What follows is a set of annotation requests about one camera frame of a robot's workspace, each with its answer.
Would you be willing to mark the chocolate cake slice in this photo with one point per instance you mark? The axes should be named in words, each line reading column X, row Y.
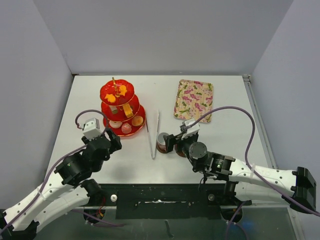
column 114, row 110

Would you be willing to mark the pink handled white cup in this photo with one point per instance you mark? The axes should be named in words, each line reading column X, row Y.
column 160, row 141

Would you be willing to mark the black base frame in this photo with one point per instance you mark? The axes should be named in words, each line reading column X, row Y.
column 166, row 201

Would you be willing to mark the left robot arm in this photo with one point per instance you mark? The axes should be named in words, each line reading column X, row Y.
column 67, row 185

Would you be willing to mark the red three-tier cake stand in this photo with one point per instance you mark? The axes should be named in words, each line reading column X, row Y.
column 111, row 87

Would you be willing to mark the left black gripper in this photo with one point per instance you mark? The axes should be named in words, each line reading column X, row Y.
column 115, row 144

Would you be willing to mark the dark wooden coaster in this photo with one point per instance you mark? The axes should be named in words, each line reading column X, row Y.
column 163, row 151

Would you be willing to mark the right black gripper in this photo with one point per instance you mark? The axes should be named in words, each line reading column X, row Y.
column 172, row 140

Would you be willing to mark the white frosted donut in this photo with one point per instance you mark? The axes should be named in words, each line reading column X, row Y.
column 115, row 124

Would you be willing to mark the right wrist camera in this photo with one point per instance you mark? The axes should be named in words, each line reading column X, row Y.
column 189, row 128

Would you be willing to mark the yellow layered cake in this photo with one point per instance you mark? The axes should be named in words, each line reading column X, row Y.
column 128, row 110

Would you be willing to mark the orange cookie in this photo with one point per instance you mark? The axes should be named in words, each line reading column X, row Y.
column 110, row 98

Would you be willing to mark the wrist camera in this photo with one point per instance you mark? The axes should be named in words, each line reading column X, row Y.
column 91, row 128
column 189, row 128

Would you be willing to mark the brown saucer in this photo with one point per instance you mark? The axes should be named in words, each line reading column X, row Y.
column 179, row 151

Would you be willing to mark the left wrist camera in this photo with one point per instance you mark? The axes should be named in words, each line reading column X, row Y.
column 91, row 128

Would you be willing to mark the floral serving tray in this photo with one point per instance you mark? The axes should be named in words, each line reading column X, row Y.
column 193, row 99

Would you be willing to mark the brown bread roll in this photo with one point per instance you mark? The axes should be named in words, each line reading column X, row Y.
column 137, row 121

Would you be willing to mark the orange fish biscuit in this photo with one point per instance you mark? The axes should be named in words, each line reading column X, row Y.
column 122, row 90

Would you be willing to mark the metal tongs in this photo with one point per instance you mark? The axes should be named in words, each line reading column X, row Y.
column 152, row 125

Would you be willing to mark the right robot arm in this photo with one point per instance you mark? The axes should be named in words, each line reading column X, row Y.
column 246, row 181

